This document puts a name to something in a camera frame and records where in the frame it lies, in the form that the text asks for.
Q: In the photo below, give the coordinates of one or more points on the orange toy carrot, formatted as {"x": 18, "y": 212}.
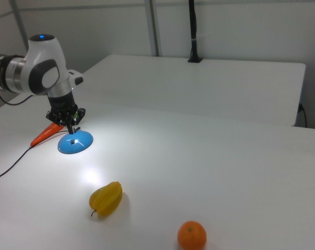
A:
{"x": 46, "y": 134}

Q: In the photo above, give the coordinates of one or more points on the white adjacent table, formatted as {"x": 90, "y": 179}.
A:
{"x": 199, "y": 86}

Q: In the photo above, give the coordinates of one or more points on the blue desk lamp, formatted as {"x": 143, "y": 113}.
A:
{"x": 76, "y": 145}

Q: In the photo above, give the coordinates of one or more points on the orange toy tangerine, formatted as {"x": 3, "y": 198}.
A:
{"x": 192, "y": 235}

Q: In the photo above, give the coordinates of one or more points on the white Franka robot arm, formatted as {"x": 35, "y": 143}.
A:
{"x": 40, "y": 70}

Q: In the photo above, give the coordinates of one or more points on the grey metal partition post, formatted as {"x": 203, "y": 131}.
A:
{"x": 20, "y": 23}

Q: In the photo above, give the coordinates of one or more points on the black camera pole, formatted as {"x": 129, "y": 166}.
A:
{"x": 193, "y": 26}

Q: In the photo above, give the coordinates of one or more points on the yellow toy starfruit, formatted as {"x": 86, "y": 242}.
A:
{"x": 106, "y": 199}

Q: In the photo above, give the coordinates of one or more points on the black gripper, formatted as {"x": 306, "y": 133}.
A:
{"x": 62, "y": 104}

